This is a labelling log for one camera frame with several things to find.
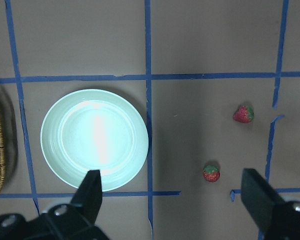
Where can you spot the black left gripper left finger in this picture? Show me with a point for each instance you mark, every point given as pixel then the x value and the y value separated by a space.
pixel 88 197

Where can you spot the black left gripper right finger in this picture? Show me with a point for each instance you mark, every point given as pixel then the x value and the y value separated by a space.
pixel 259 198

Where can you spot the strawberry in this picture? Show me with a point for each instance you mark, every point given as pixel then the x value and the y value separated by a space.
pixel 244 114
pixel 211 173

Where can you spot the light green plate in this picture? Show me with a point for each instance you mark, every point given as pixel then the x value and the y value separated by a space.
pixel 94 129

